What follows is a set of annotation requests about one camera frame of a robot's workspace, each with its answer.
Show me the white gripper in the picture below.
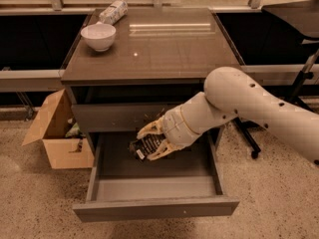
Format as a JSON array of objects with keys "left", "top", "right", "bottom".
[{"left": 137, "top": 104, "right": 201, "bottom": 161}]

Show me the black rxbar chocolate bar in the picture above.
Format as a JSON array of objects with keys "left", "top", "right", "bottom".
[{"left": 129, "top": 134, "right": 165, "bottom": 161}]

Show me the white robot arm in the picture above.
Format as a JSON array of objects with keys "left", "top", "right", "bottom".
[{"left": 132, "top": 67, "right": 319, "bottom": 163}]

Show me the open grey middle drawer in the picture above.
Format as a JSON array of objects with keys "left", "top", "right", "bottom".
[{"left": 73, "top": 128, "right": 239, "bottom": 222}]

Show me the closed grey top drawer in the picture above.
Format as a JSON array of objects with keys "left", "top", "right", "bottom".
[{"left": 72, "top": 103, "right": 178, "bottom": 132}]

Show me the grey drawer cabinet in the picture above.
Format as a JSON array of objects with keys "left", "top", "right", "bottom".
[{"left": 60, "top": 6, "right": 247, "bottom": 223}]

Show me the open cardboard box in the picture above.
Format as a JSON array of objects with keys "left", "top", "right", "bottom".
[{"left": 23, "top": 90, "right": 94, "bottom": 169}]

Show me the white ceramic bowl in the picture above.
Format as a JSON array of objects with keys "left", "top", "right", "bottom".
[{"left": 81, "top": 24, "right": 117, "bottom": 52}]

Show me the white blue snack package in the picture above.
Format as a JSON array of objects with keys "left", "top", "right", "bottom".
[{"left": 99, "top": 0, "right": 128, "bottom": 25}]

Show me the black stand with wheels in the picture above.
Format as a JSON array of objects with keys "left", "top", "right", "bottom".
[{"left": 232, "top": 0, "right": 319, "bottom": 160}]

